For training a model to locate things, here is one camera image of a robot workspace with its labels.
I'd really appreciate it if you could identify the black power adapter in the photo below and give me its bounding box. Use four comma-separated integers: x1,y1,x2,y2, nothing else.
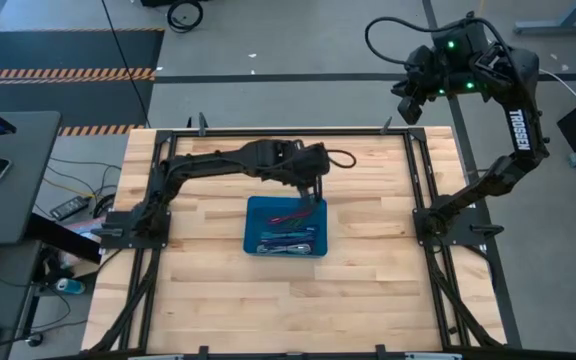
49,195,92,222

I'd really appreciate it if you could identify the teal drink can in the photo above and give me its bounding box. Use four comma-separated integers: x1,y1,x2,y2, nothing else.
53,277,87,296

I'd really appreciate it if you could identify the black desk support beam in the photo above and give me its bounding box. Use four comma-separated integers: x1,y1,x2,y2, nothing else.
26,213,103,265

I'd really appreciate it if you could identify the grey lower desk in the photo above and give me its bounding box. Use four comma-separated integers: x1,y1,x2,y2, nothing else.
0,240,43,360

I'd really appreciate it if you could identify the black hazard-striped floor mat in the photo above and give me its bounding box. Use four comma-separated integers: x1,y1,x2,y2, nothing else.
0,27,166,137

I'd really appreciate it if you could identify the teal USB-C cable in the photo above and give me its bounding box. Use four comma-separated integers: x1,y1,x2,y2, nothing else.
260,235,317,245

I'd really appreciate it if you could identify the thin black floor cable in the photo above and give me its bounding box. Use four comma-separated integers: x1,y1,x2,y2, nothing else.
99,0,152,129

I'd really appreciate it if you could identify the blue plastic tray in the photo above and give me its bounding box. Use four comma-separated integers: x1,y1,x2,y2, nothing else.
242,195,329,259

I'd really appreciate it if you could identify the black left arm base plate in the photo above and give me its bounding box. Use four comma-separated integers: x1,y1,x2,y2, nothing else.
98,209,172,250

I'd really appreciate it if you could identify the grey table leg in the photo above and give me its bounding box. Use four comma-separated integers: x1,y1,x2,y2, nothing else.
512,0,576,36

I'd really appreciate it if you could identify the grey USB-C cable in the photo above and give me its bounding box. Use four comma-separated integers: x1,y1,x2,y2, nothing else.
256,243,315,255

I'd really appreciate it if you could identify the black aluminium table frame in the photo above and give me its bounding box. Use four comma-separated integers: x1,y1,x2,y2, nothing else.
87,126,509,360

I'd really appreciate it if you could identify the dark red USB-C cable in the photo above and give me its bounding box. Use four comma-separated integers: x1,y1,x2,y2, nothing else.
266,212,302,225

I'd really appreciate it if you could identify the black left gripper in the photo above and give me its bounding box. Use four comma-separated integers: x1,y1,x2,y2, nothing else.
291,142,332,206

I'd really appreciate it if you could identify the white floor cable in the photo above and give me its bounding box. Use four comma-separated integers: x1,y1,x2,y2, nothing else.
537,68,576,101

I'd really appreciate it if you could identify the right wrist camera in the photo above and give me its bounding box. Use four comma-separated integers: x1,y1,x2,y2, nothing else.
396,96,425,126

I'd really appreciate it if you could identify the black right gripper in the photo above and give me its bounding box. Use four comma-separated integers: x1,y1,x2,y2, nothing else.
390,44,443,102

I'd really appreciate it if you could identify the coiled black cable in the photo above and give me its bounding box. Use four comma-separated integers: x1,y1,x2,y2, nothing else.
166,0,205,34

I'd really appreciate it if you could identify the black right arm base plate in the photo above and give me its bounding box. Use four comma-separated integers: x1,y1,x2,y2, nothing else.
412,207,505,247

